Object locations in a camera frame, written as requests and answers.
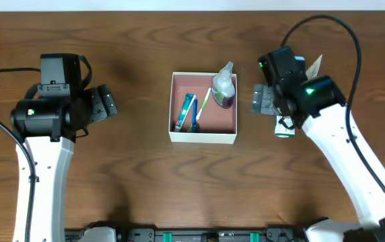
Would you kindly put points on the clear pump bottle dark liquid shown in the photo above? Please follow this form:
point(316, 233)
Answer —
point(223, 90)

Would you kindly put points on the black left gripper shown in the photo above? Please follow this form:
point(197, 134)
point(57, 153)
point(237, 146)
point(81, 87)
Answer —
point(103, 103)

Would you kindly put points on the white box with pink interior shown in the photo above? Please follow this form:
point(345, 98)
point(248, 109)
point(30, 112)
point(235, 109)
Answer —
point(216, 124)

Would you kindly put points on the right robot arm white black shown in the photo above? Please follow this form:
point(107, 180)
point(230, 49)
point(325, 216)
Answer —
point(316, 106)

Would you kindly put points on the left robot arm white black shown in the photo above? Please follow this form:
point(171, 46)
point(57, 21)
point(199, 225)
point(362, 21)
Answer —
point(46, 123)

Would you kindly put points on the blue disposable razor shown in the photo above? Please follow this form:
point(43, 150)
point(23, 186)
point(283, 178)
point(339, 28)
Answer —
point(193, 126)

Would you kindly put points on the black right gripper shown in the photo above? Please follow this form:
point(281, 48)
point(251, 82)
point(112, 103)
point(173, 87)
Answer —
point(264, 99)

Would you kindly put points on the green white toothpaste tube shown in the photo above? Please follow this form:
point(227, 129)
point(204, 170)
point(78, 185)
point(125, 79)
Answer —
point(187, 103)

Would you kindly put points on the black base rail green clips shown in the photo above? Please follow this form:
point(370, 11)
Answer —
point(275, 233)

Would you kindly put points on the white patterned squeeze tube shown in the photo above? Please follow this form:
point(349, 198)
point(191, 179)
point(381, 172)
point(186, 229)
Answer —
point(313, 70)

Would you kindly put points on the green white toothbrush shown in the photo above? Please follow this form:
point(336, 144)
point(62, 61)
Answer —
point(202, 107)

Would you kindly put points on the small green white carton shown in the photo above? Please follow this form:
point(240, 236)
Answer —
point(281, 131)

